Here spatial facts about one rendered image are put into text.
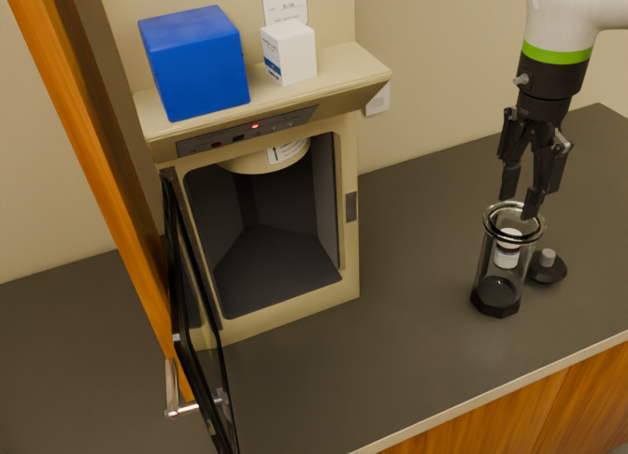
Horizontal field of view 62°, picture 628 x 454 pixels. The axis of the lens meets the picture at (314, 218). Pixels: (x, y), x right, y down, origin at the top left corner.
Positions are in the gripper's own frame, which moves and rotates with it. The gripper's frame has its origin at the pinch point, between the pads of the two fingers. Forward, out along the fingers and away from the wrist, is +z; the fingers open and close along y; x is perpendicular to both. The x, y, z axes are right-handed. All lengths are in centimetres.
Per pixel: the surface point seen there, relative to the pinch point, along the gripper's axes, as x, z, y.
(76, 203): -78, 14, -56
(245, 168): -44.0, -10.1, -15.5
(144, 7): -53, -38, -13
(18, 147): -83, -3, -56
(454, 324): -11.0, 28.4, 1.9
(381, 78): -27.1, -28.0, -1.1
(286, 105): -40.1, -27.6, -1.3
